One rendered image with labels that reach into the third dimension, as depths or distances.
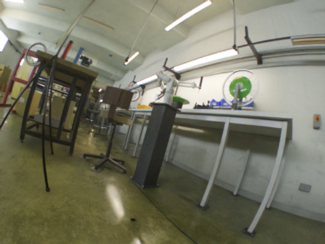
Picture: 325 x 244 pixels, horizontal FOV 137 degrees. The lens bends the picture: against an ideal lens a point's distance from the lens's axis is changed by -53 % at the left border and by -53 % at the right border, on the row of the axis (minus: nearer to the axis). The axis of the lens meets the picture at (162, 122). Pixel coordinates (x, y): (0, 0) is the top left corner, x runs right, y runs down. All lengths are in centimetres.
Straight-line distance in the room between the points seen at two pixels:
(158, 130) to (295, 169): 175
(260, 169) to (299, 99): 110
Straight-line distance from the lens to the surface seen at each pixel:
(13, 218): 81
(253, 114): 113
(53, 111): 267
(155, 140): 127
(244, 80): 177
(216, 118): 134
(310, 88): 226
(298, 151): 199
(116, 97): 144
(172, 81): 145
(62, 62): 150
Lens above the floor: 57
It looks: 5 degrees up
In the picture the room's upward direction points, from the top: 16 degrees clockwise
